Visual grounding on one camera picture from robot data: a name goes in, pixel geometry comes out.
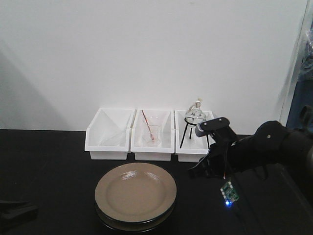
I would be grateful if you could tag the glass alcohol lamp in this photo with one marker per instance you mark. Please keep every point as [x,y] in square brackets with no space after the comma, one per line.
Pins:
[194,114]

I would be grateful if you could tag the red glass stirring rod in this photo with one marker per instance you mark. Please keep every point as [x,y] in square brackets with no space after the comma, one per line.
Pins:
[148,126]

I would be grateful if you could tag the white bin, middle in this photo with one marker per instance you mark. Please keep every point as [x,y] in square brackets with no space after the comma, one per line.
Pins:
[163,118]

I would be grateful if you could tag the grey pegboard drying rack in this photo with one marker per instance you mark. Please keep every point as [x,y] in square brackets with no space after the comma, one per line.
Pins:
[303,94]

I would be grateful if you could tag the white bin, right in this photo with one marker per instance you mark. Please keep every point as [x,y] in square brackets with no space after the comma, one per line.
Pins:
[188,146]

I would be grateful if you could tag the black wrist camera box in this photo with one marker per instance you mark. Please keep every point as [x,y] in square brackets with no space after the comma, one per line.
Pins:
[218,129]

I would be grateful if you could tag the clear glass beaker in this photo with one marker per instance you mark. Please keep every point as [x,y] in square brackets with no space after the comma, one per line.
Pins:
[156,130]

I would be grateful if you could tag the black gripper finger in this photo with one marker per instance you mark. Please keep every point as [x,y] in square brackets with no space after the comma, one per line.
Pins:
[16,212]

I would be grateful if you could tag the white bin, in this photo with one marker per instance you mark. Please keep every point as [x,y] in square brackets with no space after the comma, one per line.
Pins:
[188,146]
[108,134]
[163,118]

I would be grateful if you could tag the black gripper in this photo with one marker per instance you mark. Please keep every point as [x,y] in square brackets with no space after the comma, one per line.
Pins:
[224,160]

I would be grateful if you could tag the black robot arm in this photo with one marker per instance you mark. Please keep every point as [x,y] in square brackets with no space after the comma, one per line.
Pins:
[272,143]

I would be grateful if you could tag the white bin, left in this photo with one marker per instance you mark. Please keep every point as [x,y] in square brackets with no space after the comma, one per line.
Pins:
[108,134]

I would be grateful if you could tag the tan plate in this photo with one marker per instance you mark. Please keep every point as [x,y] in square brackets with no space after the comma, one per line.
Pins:
[135,223]
[135,188]

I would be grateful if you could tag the green circuit board with LED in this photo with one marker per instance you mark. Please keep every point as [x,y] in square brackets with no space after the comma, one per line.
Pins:
[229,193]

